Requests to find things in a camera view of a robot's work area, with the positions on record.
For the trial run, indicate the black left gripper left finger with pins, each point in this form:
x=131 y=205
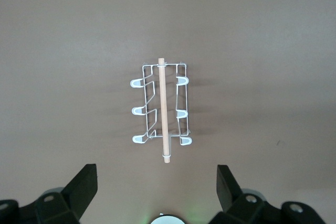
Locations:
x=78 y=192

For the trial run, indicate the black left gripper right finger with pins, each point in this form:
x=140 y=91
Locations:
x=228 y=192

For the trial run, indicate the brown table mat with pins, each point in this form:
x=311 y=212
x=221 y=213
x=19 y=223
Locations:
x=52 y=51

